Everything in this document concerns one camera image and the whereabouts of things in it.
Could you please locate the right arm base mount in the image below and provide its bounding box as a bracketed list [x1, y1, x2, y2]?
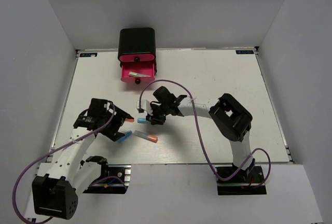
[216, 166, 267, 195]

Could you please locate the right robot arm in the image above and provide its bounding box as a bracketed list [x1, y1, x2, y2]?
[137, 86, 255, 182]

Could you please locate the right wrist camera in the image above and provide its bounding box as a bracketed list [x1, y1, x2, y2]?
[136, 100, 153, 116]

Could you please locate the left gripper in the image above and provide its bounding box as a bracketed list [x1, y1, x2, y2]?
[101, 104, 133, 142]

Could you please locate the right blue table sticker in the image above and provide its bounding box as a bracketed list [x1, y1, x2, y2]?
[236, 50, 254, 54]

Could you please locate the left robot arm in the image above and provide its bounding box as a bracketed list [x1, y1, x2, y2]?
[32, 98, 134, 220]

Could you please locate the black drawer cabinet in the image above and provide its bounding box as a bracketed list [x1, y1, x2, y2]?
[117, 27, 157, 73]

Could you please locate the left blue table sticker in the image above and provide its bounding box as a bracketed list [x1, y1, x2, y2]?
[79, 52, 98, 58]

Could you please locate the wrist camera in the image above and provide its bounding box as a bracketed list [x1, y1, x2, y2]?
[104, 100, 114, 113]
[136, 100, 153, 116]

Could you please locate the pink drawer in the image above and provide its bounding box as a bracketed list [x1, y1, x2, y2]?
[121, 62, 156, 84]
[119, 54, 155, 63]

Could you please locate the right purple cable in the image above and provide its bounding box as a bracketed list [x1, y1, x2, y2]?
[139, 79, 272, 189]

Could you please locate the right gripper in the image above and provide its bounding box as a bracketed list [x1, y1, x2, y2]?
[147, 103, 171, 125]

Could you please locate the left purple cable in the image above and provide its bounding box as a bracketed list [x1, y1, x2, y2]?
[12, 101, 129, 224]

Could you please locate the blue highlighter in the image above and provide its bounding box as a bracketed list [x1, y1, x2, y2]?
[137, 118, 149, 124]

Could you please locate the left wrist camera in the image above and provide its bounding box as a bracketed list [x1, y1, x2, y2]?
[104, 100, 114, 113]

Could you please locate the purple cable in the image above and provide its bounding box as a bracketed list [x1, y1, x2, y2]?
[139, 79, 272, 189]
[12, 101, 129, 224]

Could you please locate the green highlighter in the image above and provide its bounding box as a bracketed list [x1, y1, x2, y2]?
[129, 72, 150, 77]

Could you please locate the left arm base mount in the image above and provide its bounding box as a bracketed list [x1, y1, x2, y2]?
[84, 165, 131, 194]

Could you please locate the blue table sticker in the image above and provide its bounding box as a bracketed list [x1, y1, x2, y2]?
[79, 52, 98, 58]
[236, 50, 254, 54]

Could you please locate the orange white highlighter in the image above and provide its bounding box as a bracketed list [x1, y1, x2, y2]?
[133, 130, 158, 143]

